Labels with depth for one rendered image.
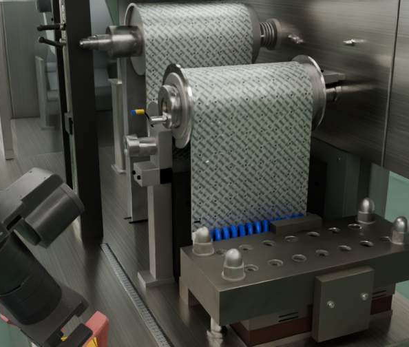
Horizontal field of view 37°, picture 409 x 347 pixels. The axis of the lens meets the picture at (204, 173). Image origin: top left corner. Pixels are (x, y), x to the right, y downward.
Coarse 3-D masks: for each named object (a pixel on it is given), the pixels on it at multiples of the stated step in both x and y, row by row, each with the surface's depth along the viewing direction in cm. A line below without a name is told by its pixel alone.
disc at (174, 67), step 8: (176, 64) 102; (168, 72) 106; (176, 72) 102; (184, 72) 100; (184, 80) 99; (184, 88) 100; (192, 104) 98; (192, 112) 98; (192, 120) 99; (192, 128) 100; (184, 136) 103; (176, 144) 107; (184, 144) 103
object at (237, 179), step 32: (192, 160) 102; (224, 160) 105; (256, 160) 107; (288, 160) 110; (192, 192) 104; (224, 192) 107; (256, 192) 109; (288, 192) 112; (192, 224) 106; (224, 224) 109
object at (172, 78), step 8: (312, 72) 110; (168, 80) 106; (176, 80) 102; (312, 80) 109; (184, 96) 100; (184, 104) 100; (184, 112) 100; (312, 112) 110; (184, 120) 101; (176, 128) 105; (184, 128) 101; (176, 136) 105
